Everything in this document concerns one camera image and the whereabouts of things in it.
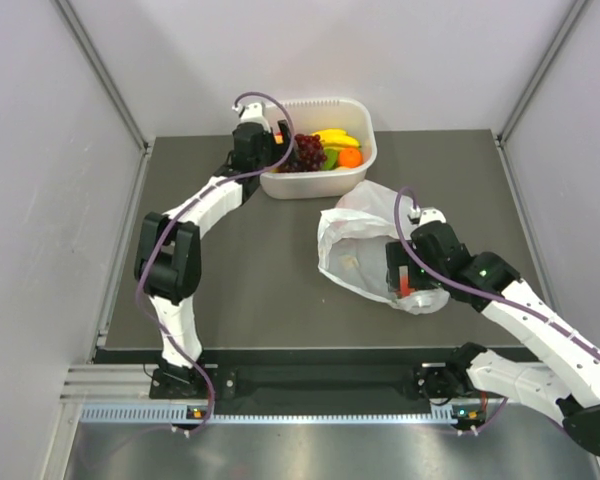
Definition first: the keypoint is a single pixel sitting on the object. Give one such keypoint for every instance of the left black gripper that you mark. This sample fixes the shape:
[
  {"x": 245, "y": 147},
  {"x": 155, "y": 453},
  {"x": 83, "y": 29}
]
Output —
[{"x": 278, "y": 153}]

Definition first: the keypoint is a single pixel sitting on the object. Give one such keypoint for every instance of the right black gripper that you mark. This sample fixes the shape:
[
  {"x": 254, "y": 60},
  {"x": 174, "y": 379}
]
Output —
[{"x": 397, "y": 256}]

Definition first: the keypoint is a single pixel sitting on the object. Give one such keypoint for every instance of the dark red grape bunch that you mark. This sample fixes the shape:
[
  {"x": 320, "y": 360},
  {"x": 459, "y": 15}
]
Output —
[{"x": 301, "y": 161}]

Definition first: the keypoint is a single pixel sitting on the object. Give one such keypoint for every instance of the white plastic fruit bag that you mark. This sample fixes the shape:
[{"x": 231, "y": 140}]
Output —
[{"x": 351, "y": 245}]

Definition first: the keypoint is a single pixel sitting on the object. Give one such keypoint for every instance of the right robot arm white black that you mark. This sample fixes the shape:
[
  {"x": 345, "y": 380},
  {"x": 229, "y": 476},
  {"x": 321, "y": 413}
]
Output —
[{"x": 566, "y": 386}]

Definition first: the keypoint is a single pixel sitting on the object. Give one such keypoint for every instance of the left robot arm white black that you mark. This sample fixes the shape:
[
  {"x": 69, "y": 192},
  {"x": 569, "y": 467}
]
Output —
[{"x": 168, "y": 263}]

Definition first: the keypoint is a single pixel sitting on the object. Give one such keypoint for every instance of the green leaf fruit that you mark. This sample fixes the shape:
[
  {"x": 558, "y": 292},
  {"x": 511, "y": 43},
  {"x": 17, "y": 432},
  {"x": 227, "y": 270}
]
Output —
[{"x": 331, "y": 159}]

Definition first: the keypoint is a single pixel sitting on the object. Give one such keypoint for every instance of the orange fruit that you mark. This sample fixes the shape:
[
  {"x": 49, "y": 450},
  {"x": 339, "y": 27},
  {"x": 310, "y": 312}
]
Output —
[{"x": 350, "y": 158}]

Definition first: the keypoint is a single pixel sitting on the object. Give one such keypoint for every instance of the yellow banana bunch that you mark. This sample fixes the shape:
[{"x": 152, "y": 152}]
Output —
[{"x": 335, "y": 139}]

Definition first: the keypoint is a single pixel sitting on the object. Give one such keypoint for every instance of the white plastic tub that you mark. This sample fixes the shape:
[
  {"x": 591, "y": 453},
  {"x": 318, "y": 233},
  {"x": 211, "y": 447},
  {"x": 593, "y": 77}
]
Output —
[{"x": 311, "y": 115}]

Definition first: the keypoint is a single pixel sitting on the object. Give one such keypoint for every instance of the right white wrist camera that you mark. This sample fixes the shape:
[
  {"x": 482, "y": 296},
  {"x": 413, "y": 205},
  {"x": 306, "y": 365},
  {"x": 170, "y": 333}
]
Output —
[{"x": 424, "y": 216}]

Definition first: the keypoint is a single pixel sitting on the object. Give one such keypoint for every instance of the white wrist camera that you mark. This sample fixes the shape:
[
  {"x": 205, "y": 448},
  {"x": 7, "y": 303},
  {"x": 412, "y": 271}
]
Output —
[
  {"x": 424, "y": 216},
  {"x": 252, "y": 113}
]

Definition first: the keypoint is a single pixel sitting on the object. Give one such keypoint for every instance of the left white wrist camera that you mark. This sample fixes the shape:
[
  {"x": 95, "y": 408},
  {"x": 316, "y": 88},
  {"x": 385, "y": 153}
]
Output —
[{"x": 252, "y": 113}]

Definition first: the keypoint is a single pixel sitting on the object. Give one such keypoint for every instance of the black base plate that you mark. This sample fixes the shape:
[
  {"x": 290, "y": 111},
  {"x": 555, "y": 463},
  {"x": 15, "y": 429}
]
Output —
[{"x": 323, "y": 381}]

